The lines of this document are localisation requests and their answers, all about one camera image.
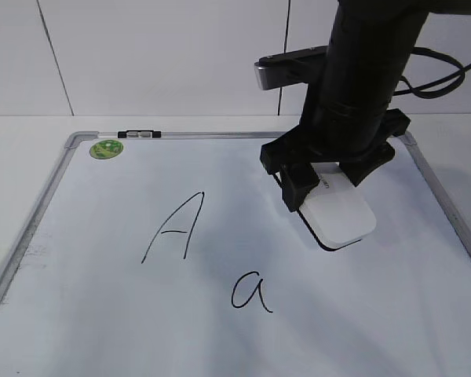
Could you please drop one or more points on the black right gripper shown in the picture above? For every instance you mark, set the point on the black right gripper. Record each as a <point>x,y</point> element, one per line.
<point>358,152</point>

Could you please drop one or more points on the white board eraser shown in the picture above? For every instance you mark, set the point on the white board eraser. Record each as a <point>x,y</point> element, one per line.
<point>335,212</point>

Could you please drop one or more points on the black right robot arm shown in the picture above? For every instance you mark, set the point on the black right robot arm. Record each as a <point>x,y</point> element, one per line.
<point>346,117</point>

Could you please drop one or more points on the black and silver board clip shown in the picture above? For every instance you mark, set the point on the black and silver board clip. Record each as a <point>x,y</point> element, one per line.
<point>146,134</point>

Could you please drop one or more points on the round green sticker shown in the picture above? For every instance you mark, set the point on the round green sticker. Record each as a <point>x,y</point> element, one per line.
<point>106,149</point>

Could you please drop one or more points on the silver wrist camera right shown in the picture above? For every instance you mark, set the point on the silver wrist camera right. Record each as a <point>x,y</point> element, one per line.
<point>290,68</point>

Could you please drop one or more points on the white board with grey frame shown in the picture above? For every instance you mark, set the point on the white board with grey frame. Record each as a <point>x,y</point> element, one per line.
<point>179,258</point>

